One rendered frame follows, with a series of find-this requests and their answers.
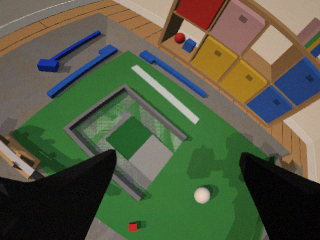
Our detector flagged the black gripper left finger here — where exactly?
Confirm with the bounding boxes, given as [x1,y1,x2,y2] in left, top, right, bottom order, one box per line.
[0,149,117,240]

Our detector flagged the white golf ball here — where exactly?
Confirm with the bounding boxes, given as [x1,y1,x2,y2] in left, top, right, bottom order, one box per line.
[193,187,211,204]

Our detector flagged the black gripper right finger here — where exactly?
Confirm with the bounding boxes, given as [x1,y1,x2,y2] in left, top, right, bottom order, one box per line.
[239,152,320,240]

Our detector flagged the white flat strip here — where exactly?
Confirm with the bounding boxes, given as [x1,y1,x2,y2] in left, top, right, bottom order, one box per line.
[131,64,200,125]

